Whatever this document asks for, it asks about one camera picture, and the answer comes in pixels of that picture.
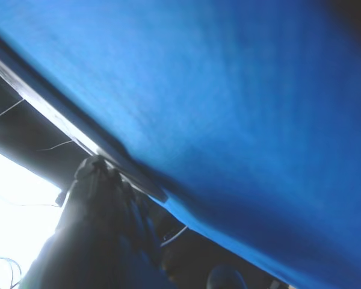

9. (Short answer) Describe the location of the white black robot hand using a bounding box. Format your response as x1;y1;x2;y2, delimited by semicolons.
20;155;181;289

